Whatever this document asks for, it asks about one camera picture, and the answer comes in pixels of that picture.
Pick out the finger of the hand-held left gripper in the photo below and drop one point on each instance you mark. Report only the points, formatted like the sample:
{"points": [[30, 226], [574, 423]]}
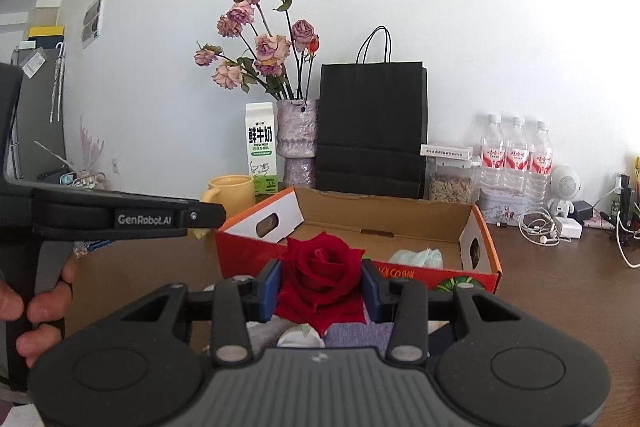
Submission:
{"points": [[207, 217]]}

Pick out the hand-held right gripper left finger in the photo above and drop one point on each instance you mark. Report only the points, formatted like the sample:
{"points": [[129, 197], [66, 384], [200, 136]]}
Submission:
{"points": [[270, 292]]}

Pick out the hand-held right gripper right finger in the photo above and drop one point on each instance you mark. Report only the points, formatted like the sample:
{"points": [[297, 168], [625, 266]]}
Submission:
{"points": [[372, 292]]}

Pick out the purple cloth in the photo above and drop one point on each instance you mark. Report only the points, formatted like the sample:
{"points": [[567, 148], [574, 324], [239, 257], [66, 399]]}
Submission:
{"points": [[357, 334]]}

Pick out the red rose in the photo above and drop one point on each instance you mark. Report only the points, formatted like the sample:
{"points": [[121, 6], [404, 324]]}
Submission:
{"points": [[320, 272]]}

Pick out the orange cardboard box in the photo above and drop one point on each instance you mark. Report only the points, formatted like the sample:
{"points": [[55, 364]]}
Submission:
{"points": [[390, 217]]}

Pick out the person's left hand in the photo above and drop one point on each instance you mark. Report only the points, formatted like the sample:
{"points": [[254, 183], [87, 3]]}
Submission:
{"points": [[45, 309]]}

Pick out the pink desk organizer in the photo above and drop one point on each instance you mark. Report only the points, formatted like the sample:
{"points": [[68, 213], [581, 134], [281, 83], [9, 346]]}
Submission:
{"points": [[90, 181]]}

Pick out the yellow mug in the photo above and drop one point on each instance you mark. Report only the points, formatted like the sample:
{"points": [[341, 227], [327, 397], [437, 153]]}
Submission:
{"points": [[232, 189]]}

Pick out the grey cloth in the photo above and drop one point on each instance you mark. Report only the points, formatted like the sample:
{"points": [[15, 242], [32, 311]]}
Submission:
{"points": [[270, 334]]}

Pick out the white crumpled tissue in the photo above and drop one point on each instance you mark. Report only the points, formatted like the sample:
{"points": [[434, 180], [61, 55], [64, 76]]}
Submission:
{"points": [[417, 258]]}

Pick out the brown cardboard sheet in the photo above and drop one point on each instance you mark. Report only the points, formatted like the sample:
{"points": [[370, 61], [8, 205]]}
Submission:
{"points": [[150, 267]]}

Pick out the white green milk carton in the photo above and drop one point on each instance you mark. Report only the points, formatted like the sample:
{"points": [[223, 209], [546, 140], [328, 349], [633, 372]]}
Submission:
{"points": [[261, 147]]}

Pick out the grey refrigerator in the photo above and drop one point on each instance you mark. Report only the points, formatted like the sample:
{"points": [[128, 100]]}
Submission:
{"points": [[40, 122]]}

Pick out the purple ceramic vase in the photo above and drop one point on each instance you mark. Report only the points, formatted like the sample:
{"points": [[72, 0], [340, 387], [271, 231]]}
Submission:
{"points": [[297, 132]]}

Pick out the clear jar of seeds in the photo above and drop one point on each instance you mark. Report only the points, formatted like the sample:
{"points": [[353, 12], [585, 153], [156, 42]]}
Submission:
{"points": [[450, 184]]}

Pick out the printed tin box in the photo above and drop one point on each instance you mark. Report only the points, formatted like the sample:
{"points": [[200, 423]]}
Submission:
{"points": [[500, 207]]}

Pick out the flat white box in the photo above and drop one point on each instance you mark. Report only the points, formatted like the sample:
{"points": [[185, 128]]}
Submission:
{"points": [[446, 151]]}

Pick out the black paper bag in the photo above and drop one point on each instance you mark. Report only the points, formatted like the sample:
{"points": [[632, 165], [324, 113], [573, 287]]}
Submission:
{"points": [[372, 127]]}

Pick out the clear water bottle red label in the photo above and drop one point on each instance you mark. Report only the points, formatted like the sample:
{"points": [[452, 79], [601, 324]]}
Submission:
{"points": [[516, 157], [492, 157], [540, 162]]}

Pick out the dried pink roses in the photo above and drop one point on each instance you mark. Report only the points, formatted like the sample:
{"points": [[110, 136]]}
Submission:
{"points": [[270, 47]]}

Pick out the yellow and dark box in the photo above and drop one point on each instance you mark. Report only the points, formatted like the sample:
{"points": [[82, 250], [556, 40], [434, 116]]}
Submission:
{"points": [[45, 38]]}

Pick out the white charger block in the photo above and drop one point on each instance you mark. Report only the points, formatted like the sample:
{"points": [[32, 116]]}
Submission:
{"points": [[568, 228]]}

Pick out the brown cardboard carton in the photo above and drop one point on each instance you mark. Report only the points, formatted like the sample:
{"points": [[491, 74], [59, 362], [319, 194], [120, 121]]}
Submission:
{"points": [[47, 13]]}

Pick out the white robot-shaped speaker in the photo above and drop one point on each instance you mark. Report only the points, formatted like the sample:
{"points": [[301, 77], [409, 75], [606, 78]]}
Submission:
{"points": [[565, 184]]}

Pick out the black power adapter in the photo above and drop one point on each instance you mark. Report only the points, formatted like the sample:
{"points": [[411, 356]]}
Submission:
{"points": [[582, 209]]}

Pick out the pink patterned pouch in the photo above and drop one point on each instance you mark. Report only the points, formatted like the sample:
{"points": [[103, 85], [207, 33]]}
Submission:
{"points": [[597, 221]]}

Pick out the green spray bottle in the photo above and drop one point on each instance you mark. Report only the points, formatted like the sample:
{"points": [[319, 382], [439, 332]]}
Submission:
{"points": [[614, 204]]}

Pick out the black phone stand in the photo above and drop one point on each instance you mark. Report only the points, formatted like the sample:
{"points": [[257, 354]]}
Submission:
{"points": [[626, 197]]}

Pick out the yellow pink snack packet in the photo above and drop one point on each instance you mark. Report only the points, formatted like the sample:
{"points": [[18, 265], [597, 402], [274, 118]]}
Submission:
{"points": [[636, 167]]}

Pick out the wall poster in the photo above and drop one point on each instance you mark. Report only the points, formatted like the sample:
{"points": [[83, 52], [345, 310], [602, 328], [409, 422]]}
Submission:
{"points": [[94, 19]]}

